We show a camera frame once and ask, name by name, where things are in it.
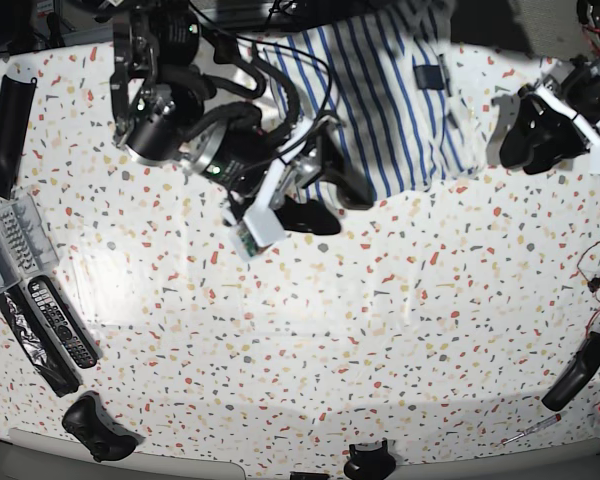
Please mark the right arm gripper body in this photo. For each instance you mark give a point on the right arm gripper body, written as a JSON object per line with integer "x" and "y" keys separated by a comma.
{"x": 294, "y": 167}

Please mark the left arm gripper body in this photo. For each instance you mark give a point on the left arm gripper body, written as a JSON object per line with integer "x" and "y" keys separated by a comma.
{"x": 576, "y": 118}

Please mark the blue white striped t-shirt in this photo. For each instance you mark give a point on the blue white striped t-shirt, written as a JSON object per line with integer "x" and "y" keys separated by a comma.
{"x": 387, "y": 75}

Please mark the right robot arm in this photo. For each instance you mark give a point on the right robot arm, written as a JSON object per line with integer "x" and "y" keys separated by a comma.
{"x": 172, "y": 103}

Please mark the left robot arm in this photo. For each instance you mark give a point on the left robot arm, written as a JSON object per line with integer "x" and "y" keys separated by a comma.
{"x": 580, "y": 90}

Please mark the black clamp top edge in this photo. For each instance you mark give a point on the black clamp top edge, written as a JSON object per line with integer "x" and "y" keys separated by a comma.
{"x": 226, "y": 50}

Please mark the black tv remote control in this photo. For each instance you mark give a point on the black tv remote control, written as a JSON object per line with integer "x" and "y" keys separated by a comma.
{"x": 66, "y": 328}

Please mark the black curved tube left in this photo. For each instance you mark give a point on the black curved tube left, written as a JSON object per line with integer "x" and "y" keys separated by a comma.
{"x": 16, "y": 99}

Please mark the clear plastic screw bit box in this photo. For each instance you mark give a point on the clear plastic screw bit box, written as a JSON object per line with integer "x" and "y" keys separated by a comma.
{"x": 26, "y": 249}

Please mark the black game controller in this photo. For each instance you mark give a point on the black game controller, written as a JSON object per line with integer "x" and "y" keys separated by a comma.
{"x": 85, "y": 422}

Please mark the black foil wrapped bar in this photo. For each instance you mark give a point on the black foil wrapped bar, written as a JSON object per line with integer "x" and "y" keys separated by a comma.
{"x": 36, "y": 343}

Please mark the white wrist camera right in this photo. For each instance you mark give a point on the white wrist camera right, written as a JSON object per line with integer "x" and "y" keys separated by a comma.
{"x": 258, "y": 230}

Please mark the black curved handle right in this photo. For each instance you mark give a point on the black curved handle right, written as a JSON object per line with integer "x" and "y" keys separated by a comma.
{"x": 576, "y": 376}

